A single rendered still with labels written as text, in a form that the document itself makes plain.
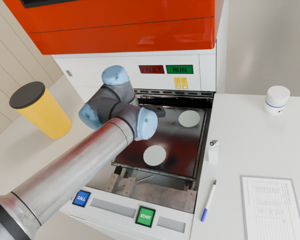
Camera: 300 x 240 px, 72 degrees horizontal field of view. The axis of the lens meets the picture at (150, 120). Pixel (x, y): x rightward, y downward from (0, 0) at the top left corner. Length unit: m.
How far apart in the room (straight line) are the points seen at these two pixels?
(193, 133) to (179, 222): 0.38
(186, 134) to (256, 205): 0.39
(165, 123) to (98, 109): 0.48
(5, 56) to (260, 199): 2.98
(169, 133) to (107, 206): 0.40
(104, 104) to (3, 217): 0.32
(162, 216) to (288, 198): 0.38
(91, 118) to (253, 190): 0.54
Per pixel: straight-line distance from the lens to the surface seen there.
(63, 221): 2.07
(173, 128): 0.95
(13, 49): 3.18
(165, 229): 0.72
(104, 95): 0.59
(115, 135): 0.45
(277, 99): 0.85
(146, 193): 0.85
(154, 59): 0.92
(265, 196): 0.75
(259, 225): 0.72
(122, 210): 0.78
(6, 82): 3.17
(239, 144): 0.82
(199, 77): 0.93
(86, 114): 0.56
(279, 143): 0.85
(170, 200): 0.83
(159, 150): 0.90
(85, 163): 0.41
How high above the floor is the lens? 1.66
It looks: 49 degrees down
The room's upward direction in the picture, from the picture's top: 21 degrees counter-clockwise
